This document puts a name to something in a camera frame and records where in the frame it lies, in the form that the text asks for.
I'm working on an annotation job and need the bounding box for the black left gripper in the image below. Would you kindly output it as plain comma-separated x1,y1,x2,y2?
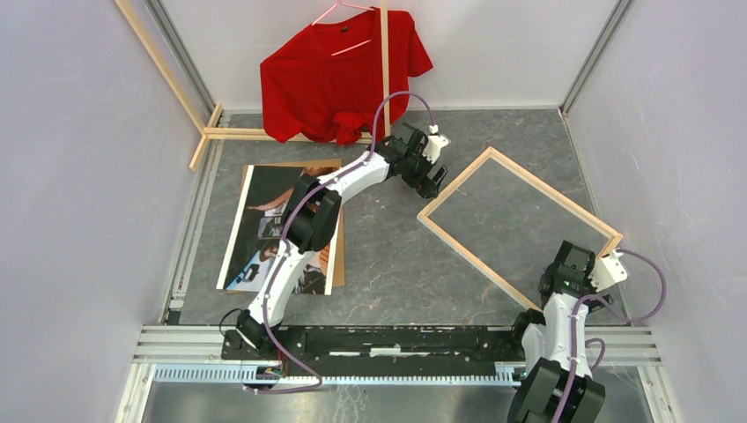
402,146,448,201

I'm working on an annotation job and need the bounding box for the light wooden picture frame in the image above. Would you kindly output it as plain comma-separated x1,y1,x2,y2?
418,147,623,309

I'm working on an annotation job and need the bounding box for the printed photo with white border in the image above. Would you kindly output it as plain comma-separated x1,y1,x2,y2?
216,165,343,297

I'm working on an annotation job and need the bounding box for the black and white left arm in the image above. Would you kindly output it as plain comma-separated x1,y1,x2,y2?
237,124,451,360

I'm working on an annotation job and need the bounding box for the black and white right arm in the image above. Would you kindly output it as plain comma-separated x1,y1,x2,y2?
507,241,610,422

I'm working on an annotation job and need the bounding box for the brown cardboard backing board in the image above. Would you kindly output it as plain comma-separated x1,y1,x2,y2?
240,158,346,295

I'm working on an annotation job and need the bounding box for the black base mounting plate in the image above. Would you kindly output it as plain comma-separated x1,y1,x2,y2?
221,323,546,361

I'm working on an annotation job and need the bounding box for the red t-shirt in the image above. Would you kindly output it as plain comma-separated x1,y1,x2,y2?
260,7,433,145

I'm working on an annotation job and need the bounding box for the pink clothes hanger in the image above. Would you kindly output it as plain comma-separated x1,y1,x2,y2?
310,1,376,57

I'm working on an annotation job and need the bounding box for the wooden clothes rack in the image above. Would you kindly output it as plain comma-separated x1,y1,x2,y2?
114,0,391,172

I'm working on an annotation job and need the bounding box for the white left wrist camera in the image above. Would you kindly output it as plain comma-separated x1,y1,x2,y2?
422,124,451,164

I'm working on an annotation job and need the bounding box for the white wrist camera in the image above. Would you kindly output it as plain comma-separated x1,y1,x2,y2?
422,124,451,164
589,250,629,292

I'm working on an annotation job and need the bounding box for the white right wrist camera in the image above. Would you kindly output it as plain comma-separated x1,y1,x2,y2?
589,250,629,292

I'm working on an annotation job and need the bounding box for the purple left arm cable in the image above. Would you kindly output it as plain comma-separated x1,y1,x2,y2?
241,90,440,396

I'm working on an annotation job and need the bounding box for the right aluminium corner post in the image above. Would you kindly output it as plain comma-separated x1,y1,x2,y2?
558,0,635,120

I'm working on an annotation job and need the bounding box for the aluminium corner post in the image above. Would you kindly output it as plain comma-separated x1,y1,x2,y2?
144,0,216,115
558,0,635,120

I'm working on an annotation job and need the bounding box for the left aluminium corner post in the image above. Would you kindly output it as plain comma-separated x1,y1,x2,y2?
144,0,216,115

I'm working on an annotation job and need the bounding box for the aluminium rail frame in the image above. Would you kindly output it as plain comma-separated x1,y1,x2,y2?
114,324,681,423

